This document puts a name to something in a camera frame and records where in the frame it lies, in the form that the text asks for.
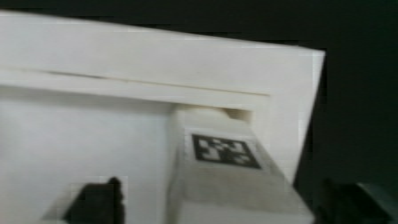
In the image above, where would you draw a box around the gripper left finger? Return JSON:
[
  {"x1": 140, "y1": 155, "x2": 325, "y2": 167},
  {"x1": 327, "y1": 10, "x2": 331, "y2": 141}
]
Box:
[{"x1": 62, "y1": 177, "x2": 126, "y2": 224}]

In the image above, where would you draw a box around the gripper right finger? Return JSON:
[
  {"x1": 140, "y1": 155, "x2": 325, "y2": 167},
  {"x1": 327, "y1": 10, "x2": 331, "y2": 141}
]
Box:
[{"x1": 316, "y1": 179, "x2": 398, "y2": 224}]

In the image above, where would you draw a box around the white table leg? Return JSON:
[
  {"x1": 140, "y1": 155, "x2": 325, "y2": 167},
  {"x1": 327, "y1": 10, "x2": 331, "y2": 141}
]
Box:
[{"x1": 165, "y1": 105, "x2": 315, "y2": 224}]

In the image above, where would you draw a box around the white U-shaped fence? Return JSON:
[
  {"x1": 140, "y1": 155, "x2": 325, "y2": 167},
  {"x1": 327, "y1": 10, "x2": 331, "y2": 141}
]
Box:
[{"x1": 0, "y1": 10, "x2": 325, "y2": 178}]

